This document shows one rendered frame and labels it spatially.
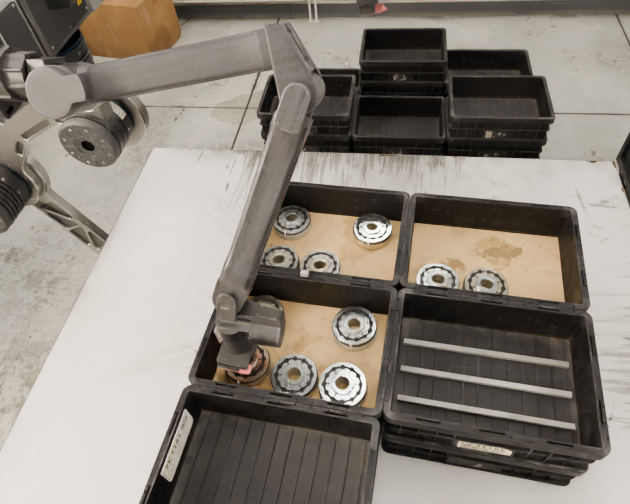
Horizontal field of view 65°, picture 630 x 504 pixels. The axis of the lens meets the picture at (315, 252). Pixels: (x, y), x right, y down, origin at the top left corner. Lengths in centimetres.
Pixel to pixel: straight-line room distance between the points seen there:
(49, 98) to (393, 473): 98
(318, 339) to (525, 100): 162
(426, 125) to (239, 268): 170
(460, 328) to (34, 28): 106
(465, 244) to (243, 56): 81
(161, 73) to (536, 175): 128
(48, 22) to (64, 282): 171
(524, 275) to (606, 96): 229
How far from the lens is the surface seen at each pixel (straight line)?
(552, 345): 124
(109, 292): 158
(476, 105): 239
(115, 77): 86
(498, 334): 122
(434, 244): 134
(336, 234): 136
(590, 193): 177
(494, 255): 135
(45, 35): 114
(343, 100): 240
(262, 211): 82
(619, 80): 367
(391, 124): 243
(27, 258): 289
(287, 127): 74
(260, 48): 76
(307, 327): 120
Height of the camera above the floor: 187
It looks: 52 degrees down
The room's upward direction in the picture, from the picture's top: 7 degrees counter-clockwise
